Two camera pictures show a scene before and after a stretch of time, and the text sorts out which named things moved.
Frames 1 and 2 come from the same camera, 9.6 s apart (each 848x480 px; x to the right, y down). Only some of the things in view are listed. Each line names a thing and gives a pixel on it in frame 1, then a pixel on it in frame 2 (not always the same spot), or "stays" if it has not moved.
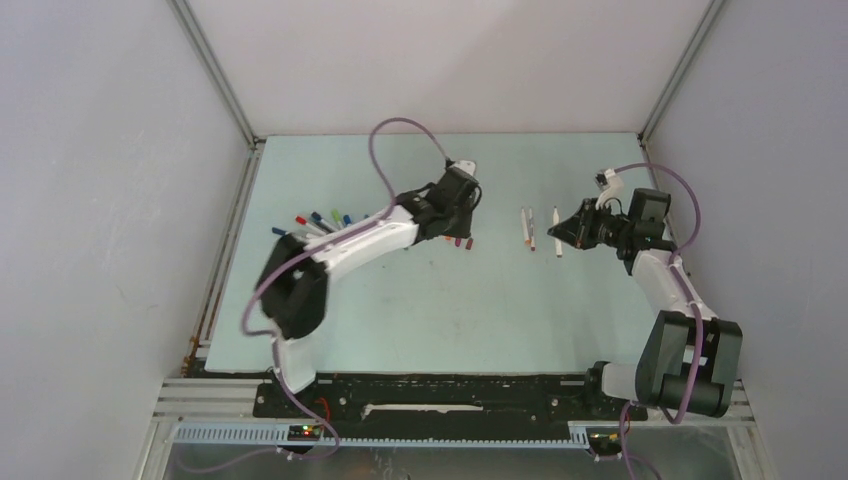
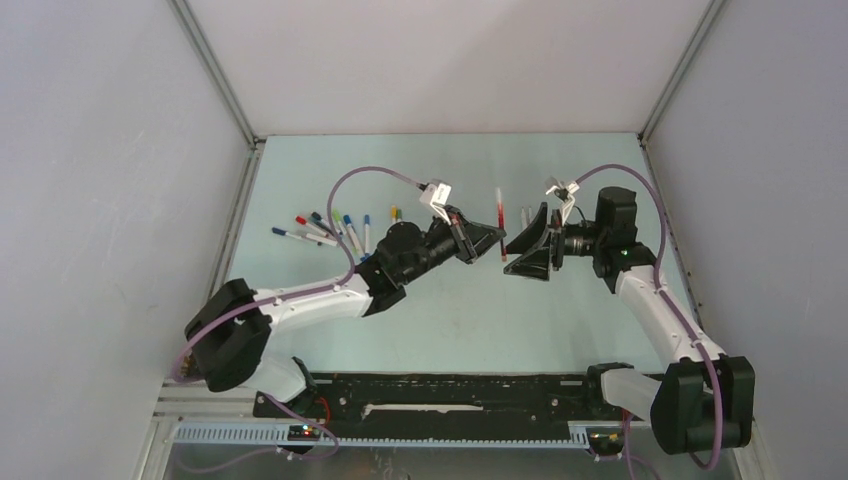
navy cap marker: [317, 218] stays
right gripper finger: [576, 231] -> [534, 264]
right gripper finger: [586, 210] -> [531, 233]
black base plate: [432, 398] stays
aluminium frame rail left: [191, 21] stays
